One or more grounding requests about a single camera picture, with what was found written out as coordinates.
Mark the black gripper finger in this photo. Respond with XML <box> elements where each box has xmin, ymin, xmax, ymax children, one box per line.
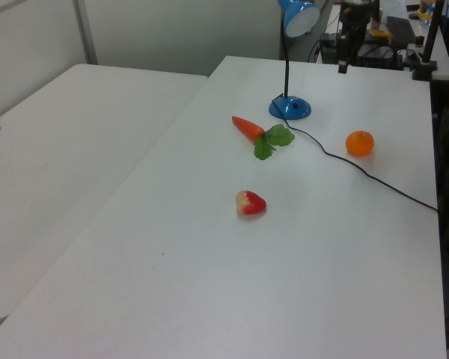
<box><xmin>349</xmin><ymin>29</ymin><xmax>368</xmax><ymax>67</ymax></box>
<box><xmin>337</xmin><ymin>32</ymin><xmax>350</xmax><ymax>74</ymax></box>

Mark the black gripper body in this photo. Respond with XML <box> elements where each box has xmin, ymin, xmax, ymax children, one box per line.
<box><xmin>339</xmin><ymin>0</ymin><xmax>379</xmax><ymax>35</ymax></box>

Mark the blue gooseneck desk lamp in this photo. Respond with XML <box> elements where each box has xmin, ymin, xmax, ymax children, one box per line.
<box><xmin>268</xmin><ymin>0</ymin><xmax>322</xmax><ymax>121</ymax></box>

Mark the black equipment box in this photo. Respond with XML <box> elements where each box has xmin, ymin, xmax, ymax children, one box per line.
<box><xmin>320</xmin><ymin>32</ymin><xmax>340</xmax><ymax>63</ymax></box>

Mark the black keyboard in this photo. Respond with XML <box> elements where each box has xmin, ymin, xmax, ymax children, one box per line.
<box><xmin>386</xmin><ymin>15</ymin><xmax>417</xmax><ymax>48</ymax></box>

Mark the yellow tape roll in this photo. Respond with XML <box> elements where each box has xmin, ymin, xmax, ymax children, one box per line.
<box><xmin>418</xmin><ymin>0</ymin><xmax>434</xmax><ymax>22</ymax></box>

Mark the orange toy mandarin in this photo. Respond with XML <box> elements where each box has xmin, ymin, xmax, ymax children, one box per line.
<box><xmin>345</xmin><ymin>129</ymin><xmax>375</xmax><ymax>157</ymax></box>

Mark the orange toy carrot with leaves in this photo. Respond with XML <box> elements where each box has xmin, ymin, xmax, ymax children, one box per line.
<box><xmin>231</xmin><ymin>115</ymin><xmax>296</xmax><ymax>161</ymax></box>

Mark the red toy strawberry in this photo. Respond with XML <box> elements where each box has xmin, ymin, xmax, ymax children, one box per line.
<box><xmin>234</xmin><ymin>189</ymin><xmax>267</xmax><ymax>216</ymax></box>

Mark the black clamped camera pole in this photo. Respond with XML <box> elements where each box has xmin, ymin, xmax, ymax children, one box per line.
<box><xmin>412</xmin><ymin>0</ymin><xmax>445</xmax><ymax>80</ymax></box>

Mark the black lamp power cord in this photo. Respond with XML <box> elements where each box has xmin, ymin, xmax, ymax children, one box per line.
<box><xmin>271</xmin><ymin>95</ymin><xmax>440</xmax><ymax>215</ymax></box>

